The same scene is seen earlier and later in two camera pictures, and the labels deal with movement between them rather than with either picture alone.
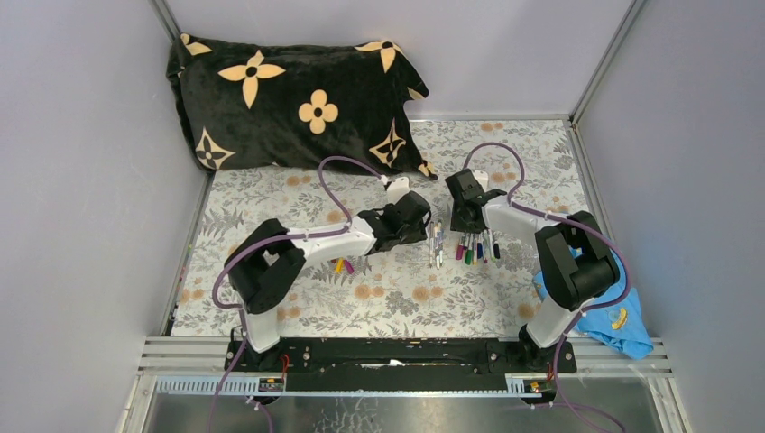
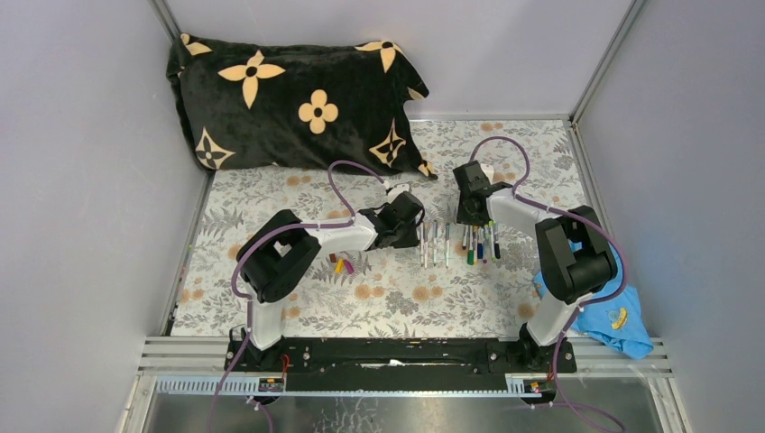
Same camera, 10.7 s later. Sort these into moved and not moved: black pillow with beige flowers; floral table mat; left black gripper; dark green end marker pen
Moved: dark green end marker pen
Not moved: black pillow with beige flowers; left black gripper; floral table mat
